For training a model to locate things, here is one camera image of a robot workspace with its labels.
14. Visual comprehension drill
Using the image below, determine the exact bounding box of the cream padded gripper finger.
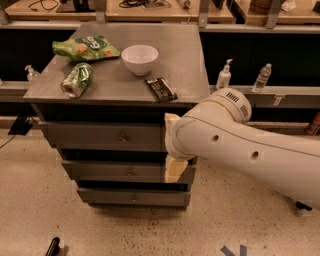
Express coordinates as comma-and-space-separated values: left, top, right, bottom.
164, 113, 181, 130
165, 155, 188, 183

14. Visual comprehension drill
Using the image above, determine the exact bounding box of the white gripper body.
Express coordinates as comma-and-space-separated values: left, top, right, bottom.
165, 117, 195, 160

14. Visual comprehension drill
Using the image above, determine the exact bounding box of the grey top drawer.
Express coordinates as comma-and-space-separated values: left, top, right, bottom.
39, 121, 166, 152

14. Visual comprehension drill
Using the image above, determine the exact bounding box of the grey drawer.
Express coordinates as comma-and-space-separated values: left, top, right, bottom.
77, 188, 191, 208
39, 121, 166, 152
62, 160, 195, 184

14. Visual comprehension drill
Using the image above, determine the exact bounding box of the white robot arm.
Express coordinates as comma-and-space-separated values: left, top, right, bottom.
165, 88, 320, 209

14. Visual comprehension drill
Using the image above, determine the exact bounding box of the grey bottom drawer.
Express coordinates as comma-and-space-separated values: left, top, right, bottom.
77, 188, 191, 208

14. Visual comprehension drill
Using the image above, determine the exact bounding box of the grey drawer cabinet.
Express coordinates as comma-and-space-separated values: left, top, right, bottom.
24, 23, 209, 194

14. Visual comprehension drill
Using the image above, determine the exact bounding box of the grey middle drawer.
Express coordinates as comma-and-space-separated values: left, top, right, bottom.
62, 160, 195, 184

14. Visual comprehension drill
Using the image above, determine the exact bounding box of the black snack bar wrapper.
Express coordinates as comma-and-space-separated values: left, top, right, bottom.
145, 77, 178, 102

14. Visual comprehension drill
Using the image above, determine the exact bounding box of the white pump sanitizer bottle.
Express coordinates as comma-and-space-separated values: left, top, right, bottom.
216, 59, 232, 89

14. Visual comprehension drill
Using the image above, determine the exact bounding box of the white bowl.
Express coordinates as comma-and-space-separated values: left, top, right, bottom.
121, 45, 159, 76

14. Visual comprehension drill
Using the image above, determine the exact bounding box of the green soda can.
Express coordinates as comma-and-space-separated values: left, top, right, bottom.
61, 62, 93, 98

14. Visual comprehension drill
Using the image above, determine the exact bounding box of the clear water bottle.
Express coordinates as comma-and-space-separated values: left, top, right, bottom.
252, 63, 272, 93

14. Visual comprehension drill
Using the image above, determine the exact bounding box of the green chip bag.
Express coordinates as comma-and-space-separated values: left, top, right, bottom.
52, 36, 120, 62

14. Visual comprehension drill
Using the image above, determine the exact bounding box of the black stand leg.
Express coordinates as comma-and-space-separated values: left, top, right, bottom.
296, 201, 313, 211

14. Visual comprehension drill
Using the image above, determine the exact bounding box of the orange bottle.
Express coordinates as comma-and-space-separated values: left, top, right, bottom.
305, 112, 320, 135

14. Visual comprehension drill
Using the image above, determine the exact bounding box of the black object on floor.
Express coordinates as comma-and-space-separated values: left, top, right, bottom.
45, 237, 60, 256

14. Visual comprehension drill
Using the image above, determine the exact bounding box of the small clear pump bottle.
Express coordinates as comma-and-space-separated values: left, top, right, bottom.
25, 65, 40, 82

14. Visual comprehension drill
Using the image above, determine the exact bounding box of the black monitor base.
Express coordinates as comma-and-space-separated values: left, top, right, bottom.
8, 116, 32, 135

